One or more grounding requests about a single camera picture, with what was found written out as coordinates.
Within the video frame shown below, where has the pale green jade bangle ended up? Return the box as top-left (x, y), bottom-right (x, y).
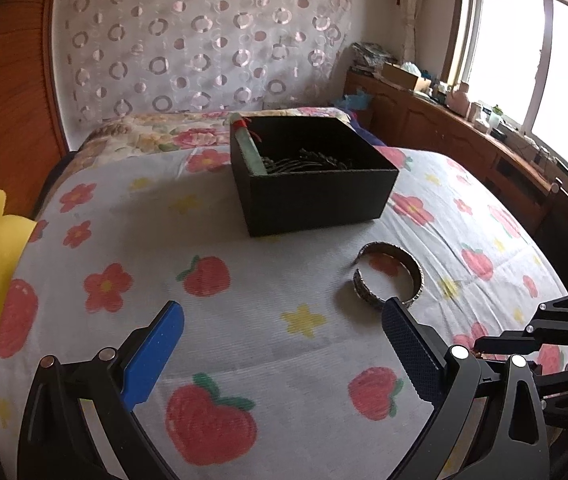
top-left (229, 113), bottom-right (267, 177)

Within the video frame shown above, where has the red cord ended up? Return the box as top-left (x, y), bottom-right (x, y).
top-left (240, 115), bottom-right (265, 143)

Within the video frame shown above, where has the black cardboard jewelry box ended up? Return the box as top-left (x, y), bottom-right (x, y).
top-left (233, 116), bottom-right (399, 237)

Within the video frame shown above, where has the long wooden side cabinet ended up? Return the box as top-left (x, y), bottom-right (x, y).
top-left (343, 70), bottom-right (568, 289)

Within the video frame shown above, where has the floral strawberry bed sheet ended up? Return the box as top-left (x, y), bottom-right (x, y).
top-left (0, 148), bottom-right (566, 479)

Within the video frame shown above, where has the pink bottle on cabinet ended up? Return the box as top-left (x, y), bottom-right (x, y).
top-left (446, 81), bottom-right (470, 118)

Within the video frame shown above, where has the floral pillow at headboard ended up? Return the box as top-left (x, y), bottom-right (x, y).
top-left (61, 107), bottom-right (351, 179)

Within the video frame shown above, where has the brown cardboard box on cabinet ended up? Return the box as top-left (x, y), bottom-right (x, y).
top-left (380, 63), bottom-right (432, 92)

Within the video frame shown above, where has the large bright window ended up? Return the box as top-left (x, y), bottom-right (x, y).
top-left (442, 0), bottom-right (568, 174)

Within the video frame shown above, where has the pink circle-pattern sheer curtain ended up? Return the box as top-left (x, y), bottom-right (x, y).
top-left (55, 0), bottom-right (351, 128)

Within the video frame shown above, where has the silver engraved cuff bracelet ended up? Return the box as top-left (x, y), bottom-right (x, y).
top-left (351, 240), bottom-right (424, 312)

